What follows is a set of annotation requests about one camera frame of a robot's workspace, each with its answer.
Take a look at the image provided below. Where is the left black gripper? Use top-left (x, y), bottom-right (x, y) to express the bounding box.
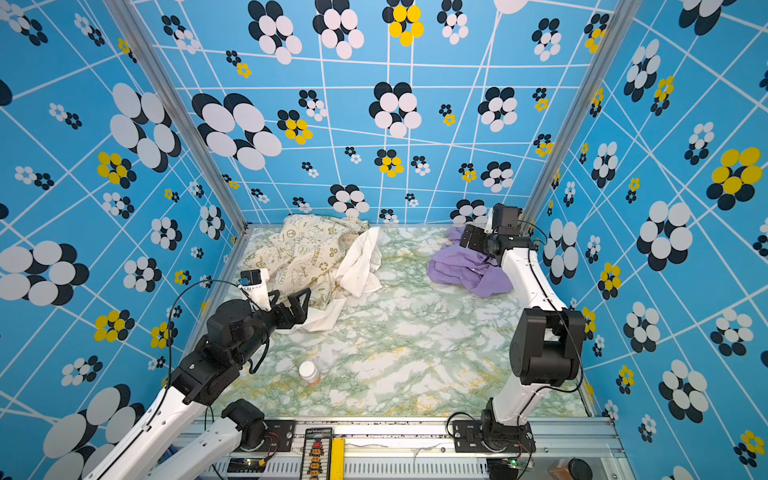
top-left (232, 285), bottom-right (310, 368)

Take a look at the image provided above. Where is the purple cloth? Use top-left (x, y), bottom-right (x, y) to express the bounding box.
top-left (426, 227), bottom-right (513, 298)

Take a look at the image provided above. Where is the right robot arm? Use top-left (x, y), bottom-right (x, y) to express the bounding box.
top-left (460, 225), bottom-right (586, 453)

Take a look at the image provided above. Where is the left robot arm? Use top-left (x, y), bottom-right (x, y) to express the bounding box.
top-left (84, 289), bottom-right (311, 479)

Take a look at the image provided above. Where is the cream patterned cloth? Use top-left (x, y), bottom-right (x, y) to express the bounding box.
top-left (241, 214), bottom-right (370, 310)

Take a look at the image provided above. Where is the white cloth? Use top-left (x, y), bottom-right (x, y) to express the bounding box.
top-left (295, 227), bottom-right (382, 333)

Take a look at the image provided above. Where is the white pill bottle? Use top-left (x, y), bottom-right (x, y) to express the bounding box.
top-left (299, 361), bottom-right (321, 385)

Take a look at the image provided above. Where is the black button control box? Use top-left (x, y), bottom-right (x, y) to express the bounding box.
top-left (299, 427), bottom-right (334, 480)

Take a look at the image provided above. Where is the small circuit board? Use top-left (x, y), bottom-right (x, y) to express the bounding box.
top-left (227, 457), bottom-right (267, 475)

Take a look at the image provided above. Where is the brown object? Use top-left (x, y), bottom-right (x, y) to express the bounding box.
top-left (548, 461), bottom-right (572, 480)

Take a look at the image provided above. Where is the black round cap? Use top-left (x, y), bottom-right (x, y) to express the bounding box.
top-left (567, 458), bottom-right (594, 480)

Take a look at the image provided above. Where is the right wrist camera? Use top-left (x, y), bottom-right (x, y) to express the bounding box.
top-left (489, 203), bottom-right (522, 237)

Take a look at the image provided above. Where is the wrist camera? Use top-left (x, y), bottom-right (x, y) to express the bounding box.
top-left (239, 269), bottom-right (271, 311)
top-left (489, 203), bottom-right (522, 237)

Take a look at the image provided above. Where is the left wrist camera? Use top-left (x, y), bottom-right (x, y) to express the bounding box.
top-left (239, 269), bottom-right (271, 311)

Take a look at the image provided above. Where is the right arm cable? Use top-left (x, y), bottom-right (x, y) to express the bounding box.
top-left (517, 219), bottom-right (587, 421)

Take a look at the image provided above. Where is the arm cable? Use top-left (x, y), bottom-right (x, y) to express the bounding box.
top-left (165, 278), bottom-right (244, 385)
top-left (517, 219), bottom-right (587, 421)

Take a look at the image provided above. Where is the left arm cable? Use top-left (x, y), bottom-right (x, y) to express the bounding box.
top-left (165, 278), bottom-right (244, 385)

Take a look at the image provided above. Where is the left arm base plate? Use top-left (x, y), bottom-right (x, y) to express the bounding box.
top-left (239, 419), bottom-right (296, 453)

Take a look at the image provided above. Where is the aluminium front rail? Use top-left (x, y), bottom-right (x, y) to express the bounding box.
top-left (199, 417), bottom-right (635, 479)

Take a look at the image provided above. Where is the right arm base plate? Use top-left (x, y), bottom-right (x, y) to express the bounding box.
top-left (447, 419), bottom-right (537, 456)

